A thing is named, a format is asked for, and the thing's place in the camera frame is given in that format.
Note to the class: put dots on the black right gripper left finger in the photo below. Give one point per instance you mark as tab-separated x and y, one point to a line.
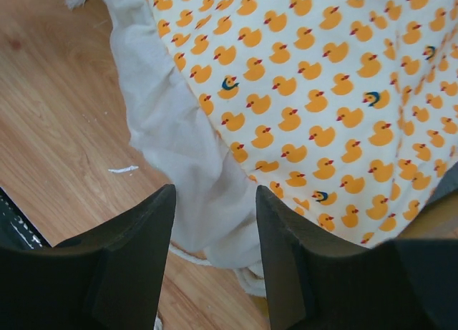
109	277

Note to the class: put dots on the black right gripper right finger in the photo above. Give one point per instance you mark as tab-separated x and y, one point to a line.
316	280

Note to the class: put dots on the duck print bed cover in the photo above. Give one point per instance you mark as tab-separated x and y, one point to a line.
345	109

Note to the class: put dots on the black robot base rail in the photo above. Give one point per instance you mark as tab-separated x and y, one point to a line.
17	231

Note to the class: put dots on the wooden pet bed frame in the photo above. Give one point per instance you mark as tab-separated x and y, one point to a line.
436	221

